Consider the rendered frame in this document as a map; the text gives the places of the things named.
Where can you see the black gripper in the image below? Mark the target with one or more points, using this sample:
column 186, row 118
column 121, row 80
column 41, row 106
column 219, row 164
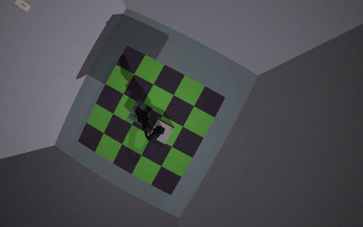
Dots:
column 148, row 108

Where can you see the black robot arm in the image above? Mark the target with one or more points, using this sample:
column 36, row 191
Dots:
column 143, row 118

